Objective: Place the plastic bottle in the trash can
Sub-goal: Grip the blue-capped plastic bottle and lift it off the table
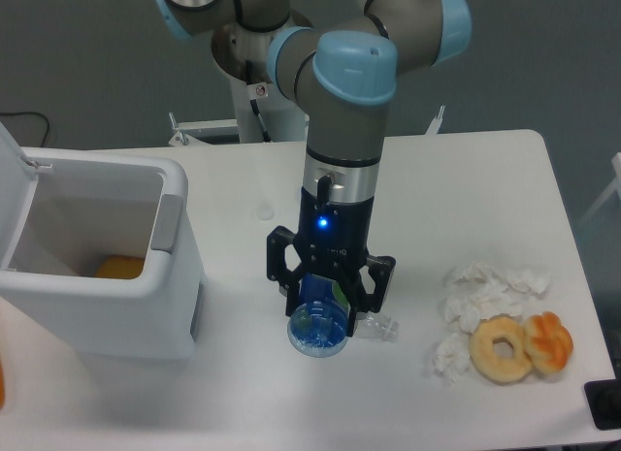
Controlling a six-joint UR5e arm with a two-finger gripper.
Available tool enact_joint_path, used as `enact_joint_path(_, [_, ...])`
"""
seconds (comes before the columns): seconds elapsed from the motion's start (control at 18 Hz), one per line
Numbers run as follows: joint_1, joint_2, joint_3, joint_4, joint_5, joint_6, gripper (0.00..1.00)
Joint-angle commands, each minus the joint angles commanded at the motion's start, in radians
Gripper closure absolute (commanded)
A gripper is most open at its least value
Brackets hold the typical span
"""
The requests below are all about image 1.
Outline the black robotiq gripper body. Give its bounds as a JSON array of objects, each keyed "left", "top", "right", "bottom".
[{"left": 293, "top": 188, "right": 374, "bottom": 279}]

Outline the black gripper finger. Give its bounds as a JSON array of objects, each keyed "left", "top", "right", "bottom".
[
  {"left": 342, "top": 255, "right": 396, "bottom": 336},
  {"left": 266, "top": 226, "right": 308, "bottom": 316}
]

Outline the blue plastic bottle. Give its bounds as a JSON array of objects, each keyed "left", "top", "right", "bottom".
[{"left": 287, "top": 274, "right": 349, "bottom": 358}]

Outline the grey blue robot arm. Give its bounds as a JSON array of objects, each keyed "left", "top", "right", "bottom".
[{"left": 155, "top": 0, "right": 473, "bottom": 336}]

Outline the clear crushed plastic bottle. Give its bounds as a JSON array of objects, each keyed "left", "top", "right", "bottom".
[{"left": 354, "top": 312, "right": 400, "bottom": 342}]

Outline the white trash can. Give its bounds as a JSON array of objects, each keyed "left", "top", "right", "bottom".
[{"left": 1, "top": 131, "right": 205, "bottom": 359}]

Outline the crumpled white tissue upper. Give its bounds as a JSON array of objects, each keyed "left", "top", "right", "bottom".
[{"left": 441, "top": 260, "right": 552, "bottom": 334}]

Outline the crumpled white tissue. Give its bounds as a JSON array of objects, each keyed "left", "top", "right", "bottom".
[
  {"left": 431, "top": 333, "right": 471, "bottom": 385},
  {"left": 441, "top": 260, "right": 552, "bottom": 334}
]

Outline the crumpled white tissue lower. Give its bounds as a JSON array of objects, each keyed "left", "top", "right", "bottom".
[{"left": 431, "top": 333, "right": 471, "bottom": 385}]

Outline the orange item in bin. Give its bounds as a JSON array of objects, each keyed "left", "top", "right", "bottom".
[{"left": 95, "top": 255, "right": 145, "bottom": 279}]

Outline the orange glazed bun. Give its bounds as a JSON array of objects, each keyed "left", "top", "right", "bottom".
[{"left": 523, "top": 311, "right": 573, "bottom": 374}]

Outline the black device table corner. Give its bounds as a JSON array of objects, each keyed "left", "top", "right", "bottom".
[{"left": 584, "top": 379, "right": 620, "bottom": 431}]

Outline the orange object left edge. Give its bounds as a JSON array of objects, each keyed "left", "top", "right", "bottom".
[{"left": 0, "top": 360, "right": 7, "bottom": 410}]

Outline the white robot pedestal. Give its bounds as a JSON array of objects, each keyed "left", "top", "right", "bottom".
[{"left": 167, "top": 21, "right": 446, "bottom": 147}]

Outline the plain ring doughnut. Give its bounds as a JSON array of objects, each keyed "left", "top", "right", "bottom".
[{"left": 469, "top": 316, "right": 533, "bottom": 384}]

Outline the white frame right edge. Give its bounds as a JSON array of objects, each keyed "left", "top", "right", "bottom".
[{"left": 578, "top": 152, "right": 620, "bottom": 241}]

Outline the black floor cable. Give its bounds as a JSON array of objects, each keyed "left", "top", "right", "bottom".
[{"left": 0, "top": 111, "right": 50, "bottom": 148}]

